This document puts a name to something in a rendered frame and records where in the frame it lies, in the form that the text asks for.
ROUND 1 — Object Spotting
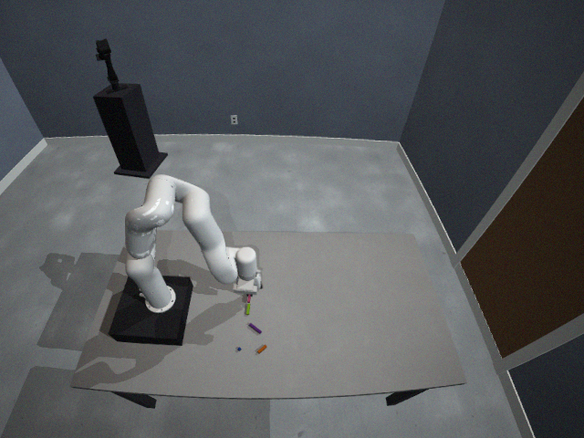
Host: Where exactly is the purple rod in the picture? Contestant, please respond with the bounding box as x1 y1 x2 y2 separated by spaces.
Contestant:
249 323 261 334

